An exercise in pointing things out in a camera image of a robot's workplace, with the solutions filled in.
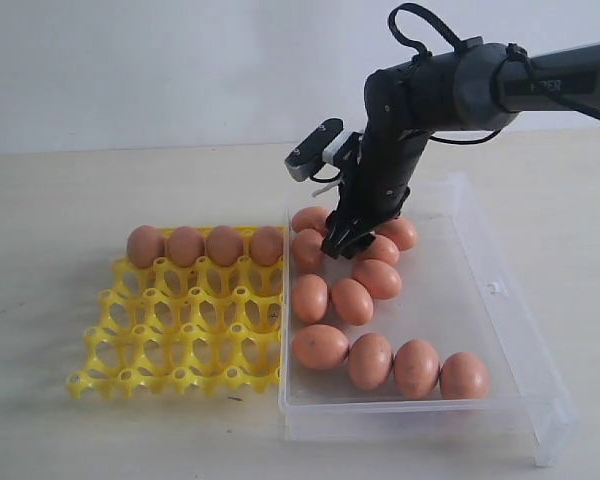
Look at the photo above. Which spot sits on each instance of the yellow plastic egg tray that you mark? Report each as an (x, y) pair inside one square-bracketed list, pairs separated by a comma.
[(166, 328)]

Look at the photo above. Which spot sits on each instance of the brown egg second row left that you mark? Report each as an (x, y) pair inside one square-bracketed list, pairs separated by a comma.
[(306, 250)]

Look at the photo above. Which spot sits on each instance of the brown egg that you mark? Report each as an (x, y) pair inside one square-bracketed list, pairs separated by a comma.
[(416, 369), (464, 376), (313, 217), (352, 301), (382, 249), (310, 298), (266, 245), (184, 246), (320, 347), (370, 361), (400, 231), (145, 244), (224, 245)]

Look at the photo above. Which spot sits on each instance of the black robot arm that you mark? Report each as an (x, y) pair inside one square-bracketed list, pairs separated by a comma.
[(483, 88)]

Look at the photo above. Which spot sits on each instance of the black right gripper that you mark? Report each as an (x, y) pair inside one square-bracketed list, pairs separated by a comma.
[(374, 190)]

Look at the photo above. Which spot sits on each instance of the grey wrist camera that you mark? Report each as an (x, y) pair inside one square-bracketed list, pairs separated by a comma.
[(315, 152)]

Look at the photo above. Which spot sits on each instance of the clear plastic box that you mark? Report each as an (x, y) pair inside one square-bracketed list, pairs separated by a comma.
[(459, 295)]

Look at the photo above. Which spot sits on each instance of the brown egg second row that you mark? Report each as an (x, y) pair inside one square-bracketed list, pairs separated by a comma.
[(380, 279), (306, 250)]

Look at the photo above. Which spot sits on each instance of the brown egg second row middle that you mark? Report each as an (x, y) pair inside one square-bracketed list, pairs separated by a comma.
[(380, 279)]

